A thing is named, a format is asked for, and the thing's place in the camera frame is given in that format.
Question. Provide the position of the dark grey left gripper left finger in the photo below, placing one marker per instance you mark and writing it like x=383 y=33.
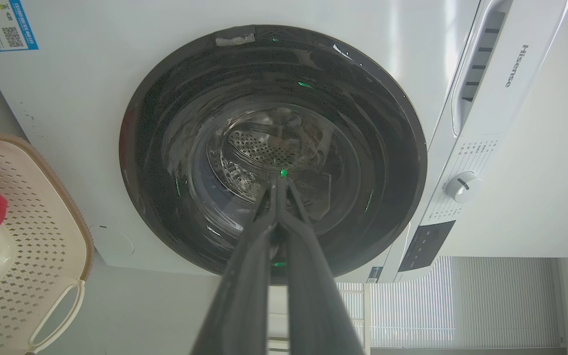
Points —
x=242 y=296

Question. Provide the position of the dark round washing machine door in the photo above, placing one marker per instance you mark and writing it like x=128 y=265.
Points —
x=190 y=123

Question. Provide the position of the white control knob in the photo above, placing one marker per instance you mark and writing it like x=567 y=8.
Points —
x=463 y=187

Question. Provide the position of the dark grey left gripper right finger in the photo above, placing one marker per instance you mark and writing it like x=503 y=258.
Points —
x=313 y=296

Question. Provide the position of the beige perforated laundry basket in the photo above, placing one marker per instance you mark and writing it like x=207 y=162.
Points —
x=42 y=236

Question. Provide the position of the blue energy label sticker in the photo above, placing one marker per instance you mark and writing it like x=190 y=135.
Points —
x=0 y=23

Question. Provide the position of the white Hisense washing machine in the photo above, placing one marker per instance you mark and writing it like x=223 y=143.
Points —
x=77 y=123

